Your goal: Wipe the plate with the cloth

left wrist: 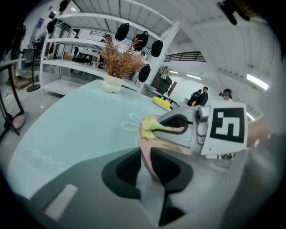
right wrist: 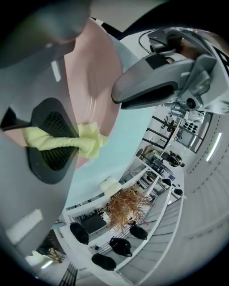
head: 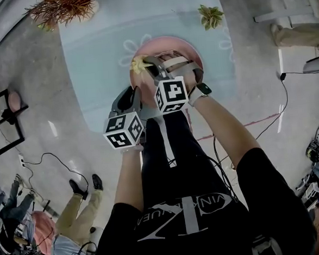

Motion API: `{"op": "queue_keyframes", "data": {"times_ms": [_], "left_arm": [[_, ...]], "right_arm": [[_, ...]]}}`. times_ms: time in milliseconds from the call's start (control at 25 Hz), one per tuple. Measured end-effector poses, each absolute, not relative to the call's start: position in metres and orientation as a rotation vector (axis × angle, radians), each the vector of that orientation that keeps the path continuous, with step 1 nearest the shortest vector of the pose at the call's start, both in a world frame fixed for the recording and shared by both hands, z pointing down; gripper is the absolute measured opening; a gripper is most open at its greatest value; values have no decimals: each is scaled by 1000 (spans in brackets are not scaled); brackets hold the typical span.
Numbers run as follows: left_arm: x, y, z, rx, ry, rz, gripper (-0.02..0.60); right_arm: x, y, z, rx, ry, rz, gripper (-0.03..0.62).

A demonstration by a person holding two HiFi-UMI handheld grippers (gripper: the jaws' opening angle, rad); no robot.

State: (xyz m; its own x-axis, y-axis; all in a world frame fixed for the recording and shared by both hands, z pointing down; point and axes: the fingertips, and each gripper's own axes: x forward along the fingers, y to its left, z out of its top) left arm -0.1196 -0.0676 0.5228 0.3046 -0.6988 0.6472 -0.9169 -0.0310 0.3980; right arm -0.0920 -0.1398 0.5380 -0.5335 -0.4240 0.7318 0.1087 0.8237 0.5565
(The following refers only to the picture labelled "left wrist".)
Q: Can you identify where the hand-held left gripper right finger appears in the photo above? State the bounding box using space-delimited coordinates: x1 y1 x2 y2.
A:
150 146 253 229

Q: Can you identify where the person's right forearm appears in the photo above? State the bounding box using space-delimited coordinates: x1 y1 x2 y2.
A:
246 118 272 148

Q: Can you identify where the yellow corn cob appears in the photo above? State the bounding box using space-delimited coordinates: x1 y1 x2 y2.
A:
153 96 171 108

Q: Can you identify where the black head-worn camera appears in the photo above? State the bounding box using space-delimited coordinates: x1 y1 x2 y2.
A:
216 0 251 25

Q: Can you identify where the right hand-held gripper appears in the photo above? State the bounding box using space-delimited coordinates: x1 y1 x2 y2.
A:
154 100 248 157

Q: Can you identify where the table with light-blue tablecloth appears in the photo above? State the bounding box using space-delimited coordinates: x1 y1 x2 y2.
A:
6 79 179 201

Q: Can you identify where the white shelving unit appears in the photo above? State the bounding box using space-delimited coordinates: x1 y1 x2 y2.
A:
40 12 181 97

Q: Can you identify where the dried plant bouquet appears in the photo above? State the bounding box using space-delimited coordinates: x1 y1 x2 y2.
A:
93 35 146 93

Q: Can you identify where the black hanging cap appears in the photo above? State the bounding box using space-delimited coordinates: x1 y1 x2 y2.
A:
138 64 151 83
46 18 58 34
58 0 70 12
115 22 130 42
151 39 164 58
132 31 149 52

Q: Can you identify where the ceiling tube light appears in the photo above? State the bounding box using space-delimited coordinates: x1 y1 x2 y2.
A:
245 73 270 91
186 73 203 81

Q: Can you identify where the staircase with black railing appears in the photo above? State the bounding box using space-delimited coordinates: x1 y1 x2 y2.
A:
154 51 206 96

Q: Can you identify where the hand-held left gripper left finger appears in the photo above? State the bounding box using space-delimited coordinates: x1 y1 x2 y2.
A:
30 146 143 229

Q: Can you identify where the black standing fan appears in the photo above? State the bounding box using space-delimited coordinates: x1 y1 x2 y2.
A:
26 40 43 93

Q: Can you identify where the yellow cloth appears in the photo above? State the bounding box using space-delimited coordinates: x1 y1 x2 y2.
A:
139 115 181 149

